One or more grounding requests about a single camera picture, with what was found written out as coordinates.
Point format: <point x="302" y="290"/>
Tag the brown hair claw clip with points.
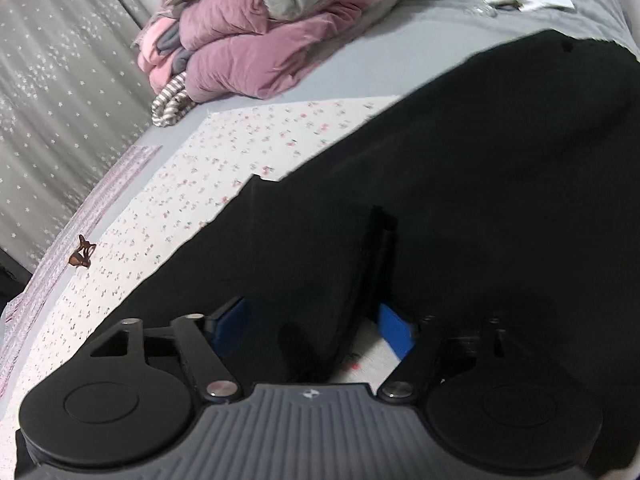
<point x="81" y="255"/>

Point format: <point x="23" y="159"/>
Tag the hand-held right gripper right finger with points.
<point x="395" y="332"/>

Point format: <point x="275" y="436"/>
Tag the pink folded garment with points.
<point x="152" y="50"/>

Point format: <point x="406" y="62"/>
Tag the grey folded garment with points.
<point x="172" y="45"/>

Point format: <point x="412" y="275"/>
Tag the mauve folded quilt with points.
<point x="260" y="45"/>

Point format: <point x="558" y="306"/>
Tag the black pants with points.
<point x="450" y="185"/>

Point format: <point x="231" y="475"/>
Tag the grey white striped cloth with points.
<point x="170" y="100"/>

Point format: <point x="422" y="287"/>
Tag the grey star-print curtain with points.
<point x="55" y="85"/>

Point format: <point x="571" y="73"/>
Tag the pink striped blanket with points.
<point x="75" y="230"/>

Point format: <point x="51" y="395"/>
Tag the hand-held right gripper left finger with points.
<point x="231" y="321"/>

